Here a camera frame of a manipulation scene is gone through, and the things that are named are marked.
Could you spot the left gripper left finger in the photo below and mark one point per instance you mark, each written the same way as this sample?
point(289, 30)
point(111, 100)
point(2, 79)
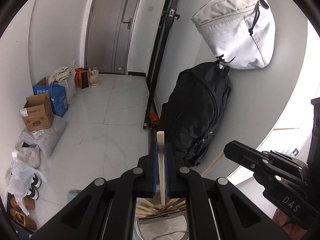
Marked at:
point(105, 209)

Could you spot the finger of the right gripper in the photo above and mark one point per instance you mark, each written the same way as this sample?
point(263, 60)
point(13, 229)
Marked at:
point(248, 157)

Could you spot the brown cardboard box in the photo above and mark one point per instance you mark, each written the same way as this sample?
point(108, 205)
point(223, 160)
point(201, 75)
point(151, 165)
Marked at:
point(37, 113)

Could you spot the black white sneakers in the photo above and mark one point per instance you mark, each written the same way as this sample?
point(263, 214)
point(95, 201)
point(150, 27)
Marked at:
point(33, 191)

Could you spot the beige cloth bag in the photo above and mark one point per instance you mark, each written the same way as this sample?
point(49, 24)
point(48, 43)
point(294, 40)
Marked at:
point(59, 75)

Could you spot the brown boots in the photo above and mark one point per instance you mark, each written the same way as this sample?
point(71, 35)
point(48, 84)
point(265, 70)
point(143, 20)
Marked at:
point(19, 216)

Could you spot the white grey utensil holder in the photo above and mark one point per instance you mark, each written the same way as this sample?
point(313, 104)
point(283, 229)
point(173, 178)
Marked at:
point(168, 225)

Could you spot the red yellow bag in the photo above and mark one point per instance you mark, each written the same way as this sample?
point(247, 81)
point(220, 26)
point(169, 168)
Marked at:
point(82, 77)

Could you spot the grey plastic parcel bag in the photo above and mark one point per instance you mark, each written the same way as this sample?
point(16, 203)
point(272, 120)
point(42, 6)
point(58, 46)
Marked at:
point(45, 139)

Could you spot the teal checkered tablecloth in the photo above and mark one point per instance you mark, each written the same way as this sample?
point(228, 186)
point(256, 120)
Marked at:
point(72, 194)

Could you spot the blue cardboard box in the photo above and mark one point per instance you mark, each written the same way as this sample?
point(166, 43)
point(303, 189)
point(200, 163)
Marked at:
point(57, 95)

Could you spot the black sliding door frame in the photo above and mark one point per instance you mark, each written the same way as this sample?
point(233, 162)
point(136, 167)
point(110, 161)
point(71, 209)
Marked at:
point(168, 16)

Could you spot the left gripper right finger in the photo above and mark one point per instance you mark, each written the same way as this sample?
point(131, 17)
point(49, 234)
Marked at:
point(216, 211)

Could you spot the white sling bag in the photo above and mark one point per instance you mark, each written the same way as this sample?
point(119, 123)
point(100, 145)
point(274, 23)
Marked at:
point(239, 33)

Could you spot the black backpack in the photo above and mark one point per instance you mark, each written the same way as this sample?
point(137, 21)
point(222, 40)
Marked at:
point(192, 115)

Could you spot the person right hand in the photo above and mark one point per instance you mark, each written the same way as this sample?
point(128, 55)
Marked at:
point(294, 231)

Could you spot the grey door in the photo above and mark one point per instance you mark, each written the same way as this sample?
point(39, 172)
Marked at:
point(108, 36)

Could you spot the white plastic bag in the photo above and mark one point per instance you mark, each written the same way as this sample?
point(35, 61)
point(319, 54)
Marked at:
point(19, 181)

